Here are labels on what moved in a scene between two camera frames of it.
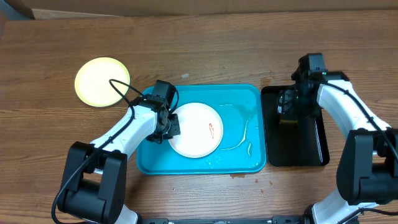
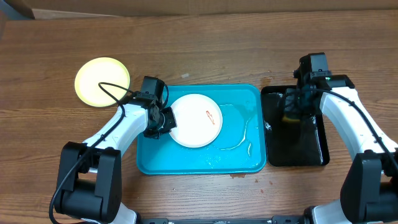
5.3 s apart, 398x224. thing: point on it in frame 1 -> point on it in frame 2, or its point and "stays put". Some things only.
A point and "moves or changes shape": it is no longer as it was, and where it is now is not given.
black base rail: [299, 219] stays put
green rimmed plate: [92, 84] stays put
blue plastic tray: [242, 149] stays put
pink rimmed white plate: [201, 128] moves or changes shape
